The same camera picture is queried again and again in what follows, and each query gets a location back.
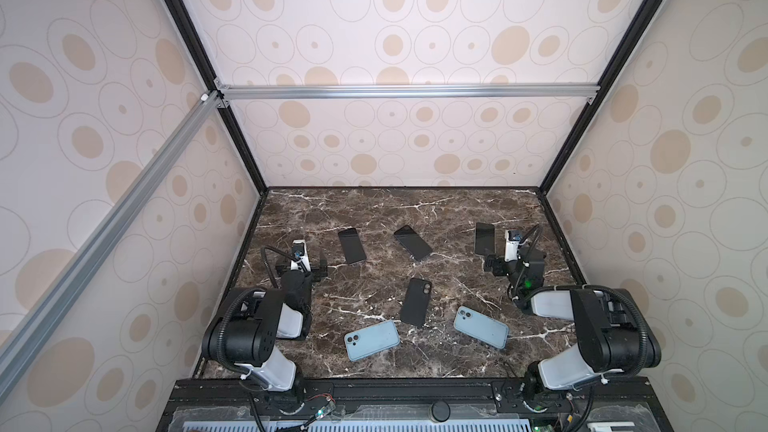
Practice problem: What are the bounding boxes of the light blue case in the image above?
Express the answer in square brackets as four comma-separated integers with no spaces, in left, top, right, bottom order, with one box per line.
[344,320,400,362]
[454,306,509,350]

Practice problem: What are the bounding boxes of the silver aluminium rail rear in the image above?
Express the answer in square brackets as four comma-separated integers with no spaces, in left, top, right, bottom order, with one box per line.
[220,83,600,101]

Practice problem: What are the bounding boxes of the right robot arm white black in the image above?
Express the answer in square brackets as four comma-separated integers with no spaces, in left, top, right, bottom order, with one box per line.
[483,247,662,399]

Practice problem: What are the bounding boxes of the black phone blue edge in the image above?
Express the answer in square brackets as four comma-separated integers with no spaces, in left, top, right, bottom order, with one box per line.
[394,225,433,261]

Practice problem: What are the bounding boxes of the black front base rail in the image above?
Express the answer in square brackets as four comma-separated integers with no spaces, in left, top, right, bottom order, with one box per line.
[157,377,673,431]

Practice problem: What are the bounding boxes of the black phone left rear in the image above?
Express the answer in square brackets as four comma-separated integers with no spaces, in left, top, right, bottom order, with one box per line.
[338,227,367,265]

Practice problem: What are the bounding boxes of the black frame post left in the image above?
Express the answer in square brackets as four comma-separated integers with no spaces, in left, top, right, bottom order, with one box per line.
[163,0,268,194]

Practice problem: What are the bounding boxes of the black phone case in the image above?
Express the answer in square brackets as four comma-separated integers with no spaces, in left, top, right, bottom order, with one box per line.
[400,278,432,328]

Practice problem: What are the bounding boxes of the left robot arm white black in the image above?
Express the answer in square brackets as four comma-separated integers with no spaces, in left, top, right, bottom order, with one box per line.
[201,259,328,395]

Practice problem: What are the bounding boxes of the black phone right rear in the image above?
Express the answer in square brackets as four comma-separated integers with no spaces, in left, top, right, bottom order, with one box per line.
[474,222,495,257]

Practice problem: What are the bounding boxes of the silver aluminium rail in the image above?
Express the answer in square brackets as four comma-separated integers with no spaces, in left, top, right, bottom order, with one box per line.
[1,90,222,400]
[220,83,600,101]

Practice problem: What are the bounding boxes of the black frame post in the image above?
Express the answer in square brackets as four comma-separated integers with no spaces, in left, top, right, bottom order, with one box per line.
[163,0,268,194]
[539,0,664,197]

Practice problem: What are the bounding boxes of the black frame post right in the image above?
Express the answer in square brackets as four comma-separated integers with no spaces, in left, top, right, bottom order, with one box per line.
[539,0,664,197]

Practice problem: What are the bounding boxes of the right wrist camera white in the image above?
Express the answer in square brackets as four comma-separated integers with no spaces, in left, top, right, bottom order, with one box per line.
[504,230,522,262]

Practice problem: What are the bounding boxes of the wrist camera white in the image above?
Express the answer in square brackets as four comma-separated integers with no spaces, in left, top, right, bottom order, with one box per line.
[291,239,311,274]
[504,230,522,262]

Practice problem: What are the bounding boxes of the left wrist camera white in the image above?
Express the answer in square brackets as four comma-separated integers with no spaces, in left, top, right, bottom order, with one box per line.
[291,239,311,274]

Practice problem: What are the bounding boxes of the silver aluminium rail left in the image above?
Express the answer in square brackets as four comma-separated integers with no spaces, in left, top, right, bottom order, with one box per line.
[1,90,222,400]

